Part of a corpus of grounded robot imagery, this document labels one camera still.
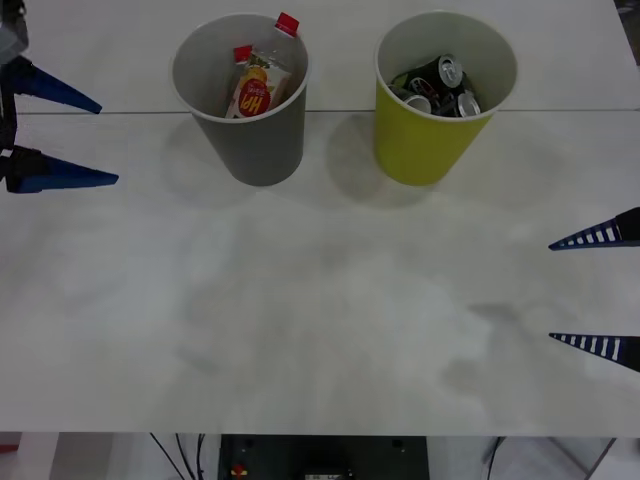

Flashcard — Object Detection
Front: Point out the black robot torso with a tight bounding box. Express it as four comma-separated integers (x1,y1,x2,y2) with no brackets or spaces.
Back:
218,433,430,480

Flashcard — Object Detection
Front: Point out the red-capped plastic bottle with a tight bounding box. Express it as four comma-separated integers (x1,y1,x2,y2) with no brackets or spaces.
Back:
224,43,294,120
249,11,302,109

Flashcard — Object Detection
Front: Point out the yellow-green plastic bin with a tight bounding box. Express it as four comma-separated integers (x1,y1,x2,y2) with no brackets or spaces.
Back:
373,10,519,188

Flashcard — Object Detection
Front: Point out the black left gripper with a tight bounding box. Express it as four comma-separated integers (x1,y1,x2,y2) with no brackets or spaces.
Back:
0,58,120,195

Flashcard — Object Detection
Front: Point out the grey plastic bin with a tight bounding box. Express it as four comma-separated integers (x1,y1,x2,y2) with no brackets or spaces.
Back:
171,13,310,188

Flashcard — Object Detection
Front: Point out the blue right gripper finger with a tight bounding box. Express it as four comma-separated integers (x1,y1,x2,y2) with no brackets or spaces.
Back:
547,206,640,252
548,331,640,374

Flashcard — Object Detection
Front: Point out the black drink can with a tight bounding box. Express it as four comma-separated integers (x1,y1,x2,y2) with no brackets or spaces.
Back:
407,74,455,109
402,92,434,114
399,53,462,87
455,74,483,118

